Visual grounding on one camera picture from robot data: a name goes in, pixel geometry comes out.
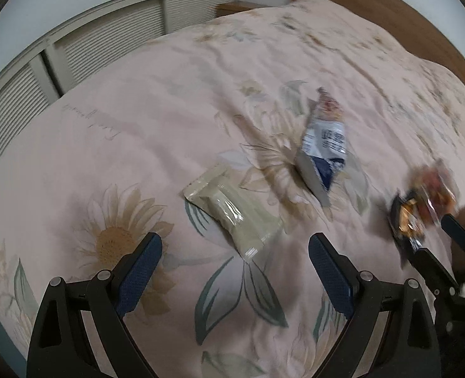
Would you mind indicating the blue cookie packet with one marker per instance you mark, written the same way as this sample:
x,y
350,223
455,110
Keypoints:
x,y
323,141

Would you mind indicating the white louvered wall panel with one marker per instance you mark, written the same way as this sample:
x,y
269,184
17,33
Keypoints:
x,y
98,55

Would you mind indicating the wooden nightstand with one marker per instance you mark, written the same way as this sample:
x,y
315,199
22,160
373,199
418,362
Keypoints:
x,y
240,6

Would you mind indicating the dark snack packet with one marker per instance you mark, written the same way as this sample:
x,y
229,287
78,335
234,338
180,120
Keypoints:
x,y
407,222

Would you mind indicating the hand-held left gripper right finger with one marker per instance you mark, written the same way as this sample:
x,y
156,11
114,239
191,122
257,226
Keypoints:
x,y
333,277

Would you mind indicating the beige snack packet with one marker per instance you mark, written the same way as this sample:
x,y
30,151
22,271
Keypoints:
x,y
232,212

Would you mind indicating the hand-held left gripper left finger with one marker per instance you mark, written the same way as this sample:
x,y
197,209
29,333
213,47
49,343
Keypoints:
x,y
138,275

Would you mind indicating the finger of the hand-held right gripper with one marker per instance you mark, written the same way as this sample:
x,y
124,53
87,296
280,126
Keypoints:
x,y
431,264
459,230

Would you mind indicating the wooden headboard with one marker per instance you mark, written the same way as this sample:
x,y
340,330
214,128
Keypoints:
x,y
394,8

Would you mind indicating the clear bag of colourful snacks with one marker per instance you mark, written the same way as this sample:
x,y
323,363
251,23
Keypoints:
x,y
433,189

